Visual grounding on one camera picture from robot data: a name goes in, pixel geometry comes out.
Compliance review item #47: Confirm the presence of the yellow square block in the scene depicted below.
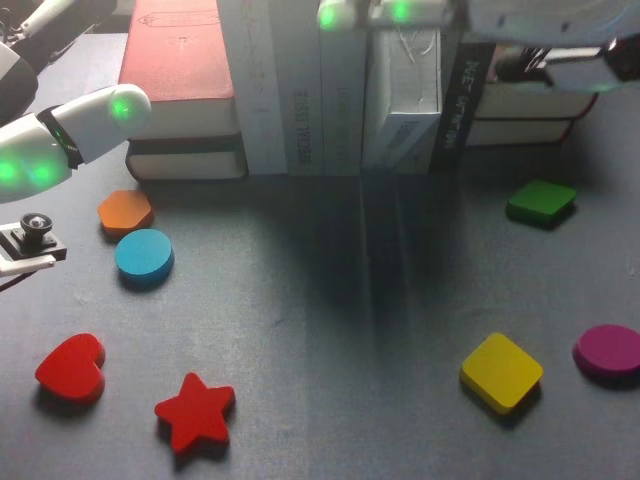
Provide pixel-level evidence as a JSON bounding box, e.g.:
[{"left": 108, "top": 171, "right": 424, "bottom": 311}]
[{"left": 458, "top": 332, "right": 545, "bottom": 416}]

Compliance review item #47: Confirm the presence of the white hardcover book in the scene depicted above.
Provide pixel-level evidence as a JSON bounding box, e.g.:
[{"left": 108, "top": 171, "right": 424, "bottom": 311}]
[{"left": 218, "top": 0, "right": 290, "bottom": 176}]

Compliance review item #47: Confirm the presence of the black-spined book pictured cover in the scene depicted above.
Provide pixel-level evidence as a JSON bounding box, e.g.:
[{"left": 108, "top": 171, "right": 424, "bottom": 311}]
[{"left": 428, "top": 42, "right": 497, "bottom": 175}]

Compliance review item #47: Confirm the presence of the plastic-wrapped book photo cover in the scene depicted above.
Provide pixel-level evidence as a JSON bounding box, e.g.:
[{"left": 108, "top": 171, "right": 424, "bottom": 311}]
[{"left": 363, "top": 24, "right": 445, "bottom": 174}]

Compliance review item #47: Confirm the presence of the grey table cloth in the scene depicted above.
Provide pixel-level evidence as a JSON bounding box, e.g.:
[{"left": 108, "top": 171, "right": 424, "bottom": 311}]
[{"left": 0, "top": 29, "right": 640, "bottom": 480}]

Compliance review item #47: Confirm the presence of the red star block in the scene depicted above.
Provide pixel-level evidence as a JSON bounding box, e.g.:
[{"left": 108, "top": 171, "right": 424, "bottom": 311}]
[{"left": 153, "top": 372, "right": 237, "bottom": 459}]

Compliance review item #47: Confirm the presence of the white book special issue spine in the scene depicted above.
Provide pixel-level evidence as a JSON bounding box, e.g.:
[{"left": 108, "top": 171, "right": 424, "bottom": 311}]
[{"left": 269, "top": 0, "right": 327, "bottom": 177}]

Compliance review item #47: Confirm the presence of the red heart block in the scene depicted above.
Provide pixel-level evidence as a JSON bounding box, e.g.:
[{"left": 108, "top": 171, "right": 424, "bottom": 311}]
[{"left": 33, "top": 332, "right": 107, "bottom": 405}]

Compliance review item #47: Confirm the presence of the green square block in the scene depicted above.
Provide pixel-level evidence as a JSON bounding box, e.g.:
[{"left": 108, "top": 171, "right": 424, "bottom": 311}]
[{"left": 504, "top": 178, "right": 579, "bottom": 226}]

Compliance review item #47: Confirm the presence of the orange hexagon block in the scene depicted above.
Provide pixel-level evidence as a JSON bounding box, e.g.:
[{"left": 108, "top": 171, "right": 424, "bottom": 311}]
[{"left": 96, "top": 188, "right": 155, "bottom": 242}]

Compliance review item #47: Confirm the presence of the maroon hardcover book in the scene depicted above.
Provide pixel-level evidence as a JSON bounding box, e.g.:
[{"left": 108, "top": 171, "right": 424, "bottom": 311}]
[{"left": 464, "top": 79, "right": 600, "bottom": 122}]

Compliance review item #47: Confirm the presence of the red hardcover book embossed cover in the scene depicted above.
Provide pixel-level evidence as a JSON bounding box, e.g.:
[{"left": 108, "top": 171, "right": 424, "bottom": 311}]
[{"left": 118, "top": 0, "right": 237, "bottom": 140}]

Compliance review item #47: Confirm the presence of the blue round block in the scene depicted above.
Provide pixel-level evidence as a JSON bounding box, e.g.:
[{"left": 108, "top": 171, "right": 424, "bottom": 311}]
[{"left": 113, "top": 228, "right": 176, "bottom": 290}]

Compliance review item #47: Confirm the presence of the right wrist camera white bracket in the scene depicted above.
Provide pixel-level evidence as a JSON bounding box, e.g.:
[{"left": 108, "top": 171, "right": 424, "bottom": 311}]
[{"left": 0, "top": 212, "right": 70, "bottom": 294}]

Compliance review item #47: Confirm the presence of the magenta oval block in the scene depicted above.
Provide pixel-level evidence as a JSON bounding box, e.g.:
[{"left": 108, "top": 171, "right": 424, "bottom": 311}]
[{"left": 571, "top": 323, "right": 640, "bottom": 385}]

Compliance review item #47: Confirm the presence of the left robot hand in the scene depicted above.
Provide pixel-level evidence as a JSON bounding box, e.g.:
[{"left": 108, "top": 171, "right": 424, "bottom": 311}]
[{"left": 317, "top": 0, "right": 640, "bottom": 51}]

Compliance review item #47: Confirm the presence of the dark green hardcover book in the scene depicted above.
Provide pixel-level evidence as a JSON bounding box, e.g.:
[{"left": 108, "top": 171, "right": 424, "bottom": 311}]
[{"left": 124, "top": 133, "right": 250, "bottom": 182}]

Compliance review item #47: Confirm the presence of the white book made-in-china print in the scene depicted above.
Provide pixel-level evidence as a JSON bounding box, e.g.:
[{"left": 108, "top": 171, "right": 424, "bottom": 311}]
[{"left": 318, "top": 19, "right": 370, "bottom": 177}]

